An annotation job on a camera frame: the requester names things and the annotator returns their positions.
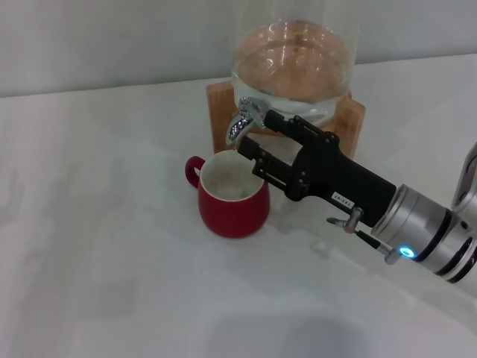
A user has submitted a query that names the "metal angled cable connector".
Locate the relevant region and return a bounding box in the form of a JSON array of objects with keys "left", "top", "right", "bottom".
[
  {"left": 326, "top": 207, "right": 364, "bottom": 236},
  {"left": 353, "top": 228, "right": 402, "bottom": 266}
]

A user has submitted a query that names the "wooden dispenser stand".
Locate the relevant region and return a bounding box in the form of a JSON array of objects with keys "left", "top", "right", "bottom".
[{"left": 206, "top": 82, "right": 367, "bottom": 157}]

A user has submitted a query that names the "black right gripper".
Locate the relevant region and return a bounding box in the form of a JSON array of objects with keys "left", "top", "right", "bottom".
[{"left": 237, "top": 108, "right": 397, "bottom": 228}]

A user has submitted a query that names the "chrome faucet tap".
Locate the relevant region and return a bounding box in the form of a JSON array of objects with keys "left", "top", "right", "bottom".
[{"left": 227, "top": 95, "right": 274, "bottom": 149}]

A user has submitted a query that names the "clear glass drink dispenser jar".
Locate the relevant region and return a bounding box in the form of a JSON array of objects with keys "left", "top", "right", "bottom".
[{"left": 228, "top": 0, "right": 361, "bottom": 130}]

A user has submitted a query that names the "red ceramic cup white inside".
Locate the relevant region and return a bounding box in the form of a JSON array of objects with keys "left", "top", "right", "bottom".
[{"left": 184, "top": 149, "right": 271, "bottom": 240}]

